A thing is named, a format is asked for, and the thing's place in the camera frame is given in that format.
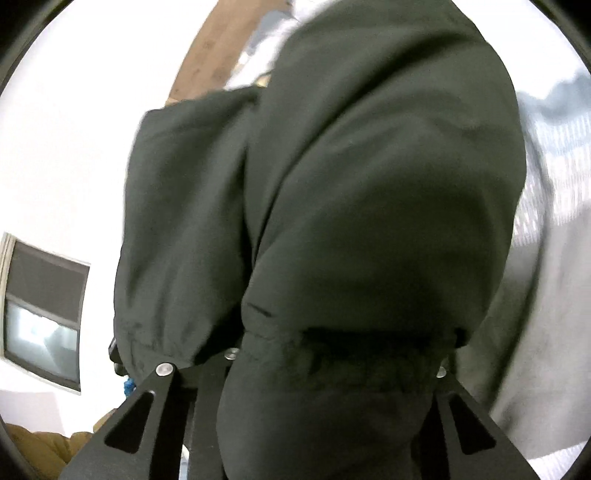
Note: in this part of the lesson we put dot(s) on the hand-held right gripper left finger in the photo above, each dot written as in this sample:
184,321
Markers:
203,376

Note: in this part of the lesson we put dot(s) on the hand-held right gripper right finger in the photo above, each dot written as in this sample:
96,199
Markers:
450,415

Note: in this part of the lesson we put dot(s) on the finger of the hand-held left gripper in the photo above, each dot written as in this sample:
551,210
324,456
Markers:
121,369

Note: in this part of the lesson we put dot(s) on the black puffer jacket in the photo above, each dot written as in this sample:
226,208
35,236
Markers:
369,184

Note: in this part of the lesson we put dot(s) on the window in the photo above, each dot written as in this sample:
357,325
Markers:
41,314

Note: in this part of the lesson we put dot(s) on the brown cloth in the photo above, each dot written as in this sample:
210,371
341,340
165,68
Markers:
46,445

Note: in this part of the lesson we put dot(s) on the striped duvet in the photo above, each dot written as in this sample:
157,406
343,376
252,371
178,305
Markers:
545,277

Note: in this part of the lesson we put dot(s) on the wooden headboard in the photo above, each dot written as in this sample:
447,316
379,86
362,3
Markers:
207,55

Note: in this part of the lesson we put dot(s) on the blue and white pillow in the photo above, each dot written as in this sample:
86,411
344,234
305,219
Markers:
263,41

